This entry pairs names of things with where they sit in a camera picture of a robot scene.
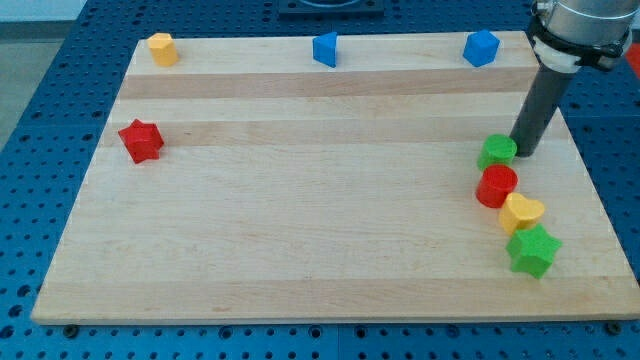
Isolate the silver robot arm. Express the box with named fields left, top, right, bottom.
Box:
left=528, top=0, right=639, bottom=74

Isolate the light wooden board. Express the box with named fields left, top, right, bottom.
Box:
left=32, top=31, right=639, bottom=325

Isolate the blue triangular block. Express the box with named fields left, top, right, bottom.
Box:
left=312, top=32, right=338, bottom=68

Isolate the red cylinder block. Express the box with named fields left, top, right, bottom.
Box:
left=475, top=164, right=519, bottom=208

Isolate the green cylinder block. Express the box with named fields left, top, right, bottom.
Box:
left=476, top=134, right=517, bottom=171

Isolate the red star block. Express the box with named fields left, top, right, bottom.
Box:
left=118, top=119, right=164, bottom=164

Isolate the yellow heart block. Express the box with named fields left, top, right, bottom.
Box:
left=498, top=192, right=546, bottom=235

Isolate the blue cube block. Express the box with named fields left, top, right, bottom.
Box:
left=463, top=29, right=500, bottom=67

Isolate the yellow hexagon block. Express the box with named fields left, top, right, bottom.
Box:
left=146, top=33, right=179, bottom=67

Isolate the green star block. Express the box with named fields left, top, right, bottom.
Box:
left=506, top=224, right=563, bottom=279

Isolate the dark grey cylindrical pointer tool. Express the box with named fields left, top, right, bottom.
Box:
left=509, top=64, right=575, bottom=158

